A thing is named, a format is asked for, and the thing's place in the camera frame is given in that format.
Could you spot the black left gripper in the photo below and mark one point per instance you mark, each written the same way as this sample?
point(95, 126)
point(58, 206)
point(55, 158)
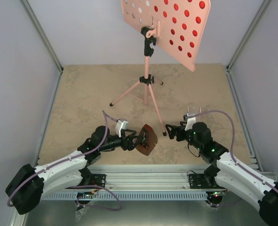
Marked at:
point(129, 146)

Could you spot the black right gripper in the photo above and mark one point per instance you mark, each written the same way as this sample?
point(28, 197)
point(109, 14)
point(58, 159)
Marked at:
point(175, 129)

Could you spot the brown wooden metronome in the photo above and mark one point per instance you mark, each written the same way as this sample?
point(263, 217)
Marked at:
point(148, 142)

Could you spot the clear plastic metronome cover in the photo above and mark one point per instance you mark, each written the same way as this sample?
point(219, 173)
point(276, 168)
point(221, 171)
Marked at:
point(192, 110)

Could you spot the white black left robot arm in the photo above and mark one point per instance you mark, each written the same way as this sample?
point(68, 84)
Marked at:
point(31, 184)

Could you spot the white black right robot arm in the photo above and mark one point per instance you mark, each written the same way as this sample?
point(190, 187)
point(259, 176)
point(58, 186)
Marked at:
point(216, 155)

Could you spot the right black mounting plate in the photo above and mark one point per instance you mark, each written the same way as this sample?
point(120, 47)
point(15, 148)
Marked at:
point(197, 181)

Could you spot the black mounting plate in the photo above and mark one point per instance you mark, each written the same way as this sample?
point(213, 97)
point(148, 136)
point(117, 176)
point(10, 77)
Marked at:
point(94, 179)
point(197, 181)

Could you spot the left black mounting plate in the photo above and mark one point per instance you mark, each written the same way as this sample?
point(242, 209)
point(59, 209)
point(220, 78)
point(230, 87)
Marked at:
point(94, 179)

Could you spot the clear plastic bag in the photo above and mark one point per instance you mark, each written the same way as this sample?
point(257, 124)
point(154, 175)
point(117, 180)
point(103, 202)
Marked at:
point(80, 212)

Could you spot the pink music stand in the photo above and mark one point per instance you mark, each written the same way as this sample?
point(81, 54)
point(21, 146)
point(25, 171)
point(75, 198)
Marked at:
point(176, 26)

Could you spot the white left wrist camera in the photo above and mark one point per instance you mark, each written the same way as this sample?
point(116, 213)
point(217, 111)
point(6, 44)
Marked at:
point(121, 125)

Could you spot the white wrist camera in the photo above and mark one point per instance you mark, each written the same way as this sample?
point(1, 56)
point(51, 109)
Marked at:
point(189, 119)
point(121, 125)

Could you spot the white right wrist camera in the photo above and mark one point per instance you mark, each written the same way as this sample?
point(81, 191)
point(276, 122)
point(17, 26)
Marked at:
point(189, 119)

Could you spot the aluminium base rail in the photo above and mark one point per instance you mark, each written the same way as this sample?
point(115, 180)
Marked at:
point(173, 177)

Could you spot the grey slotted cable duct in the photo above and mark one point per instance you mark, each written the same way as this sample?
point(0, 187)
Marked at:
point(128, 196)

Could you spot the aluminium right corner frame post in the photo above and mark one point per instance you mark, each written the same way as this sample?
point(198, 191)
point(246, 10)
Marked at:
point(235, 70)

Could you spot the aluminium corner frame post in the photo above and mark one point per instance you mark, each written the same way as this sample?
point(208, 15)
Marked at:
point(235, 70)
point(31, 14)

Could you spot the aluminium left corner frame post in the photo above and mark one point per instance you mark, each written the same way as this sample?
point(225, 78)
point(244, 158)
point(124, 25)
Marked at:
point(31, 14)

